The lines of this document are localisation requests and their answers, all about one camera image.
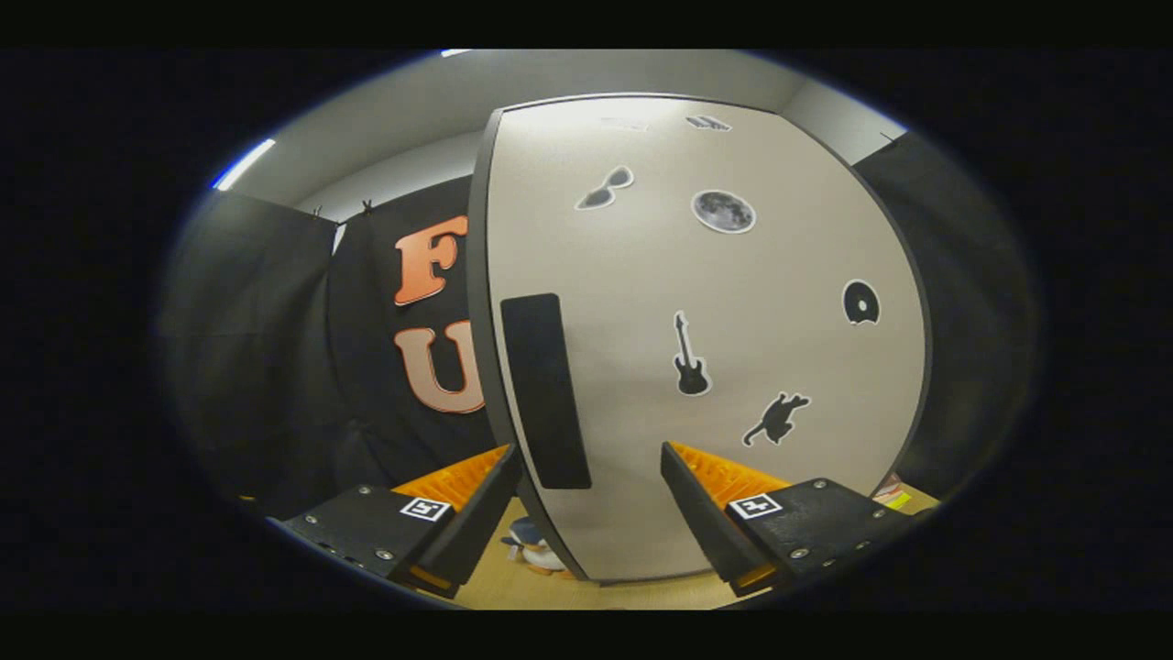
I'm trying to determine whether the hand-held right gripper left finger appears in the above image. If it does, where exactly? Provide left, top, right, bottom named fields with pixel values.
left=266, top=443, right=523, bottom=599

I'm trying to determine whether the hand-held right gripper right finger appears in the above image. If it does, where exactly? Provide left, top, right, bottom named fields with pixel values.
left=660, top=442, right=926, bottom=597

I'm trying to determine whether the black door handle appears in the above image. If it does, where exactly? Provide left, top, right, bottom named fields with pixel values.
left=500, top=293, right=593, bottom=490

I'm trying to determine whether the grey cabinet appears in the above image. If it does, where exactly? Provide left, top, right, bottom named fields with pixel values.
left=466, top=92, right=936, bottom=588

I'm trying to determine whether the blue plush toy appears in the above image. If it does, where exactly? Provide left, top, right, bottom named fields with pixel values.
left=499, top=516, right=574, bottom=578

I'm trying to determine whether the black backdrop cloth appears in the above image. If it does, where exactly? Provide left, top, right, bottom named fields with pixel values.
left=156, top=128, right=1036, bottom=523

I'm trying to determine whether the long ceiling light strip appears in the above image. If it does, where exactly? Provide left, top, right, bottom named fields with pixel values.
left=211, top=137, right=278, bottom=192

